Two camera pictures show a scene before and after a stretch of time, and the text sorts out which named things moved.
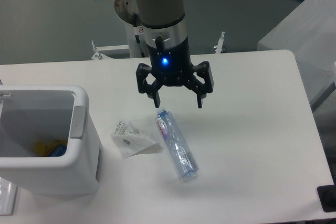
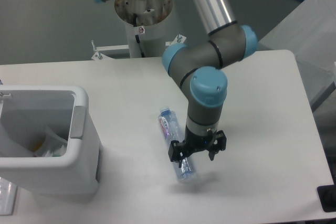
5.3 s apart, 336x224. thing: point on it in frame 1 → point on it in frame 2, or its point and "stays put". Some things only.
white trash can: [49, 140] stays put
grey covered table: [309, 31] stays put
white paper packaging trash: [130, 141] → [53, 145]
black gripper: [172, 66] → [195, 142]
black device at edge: [327, 194] stays put
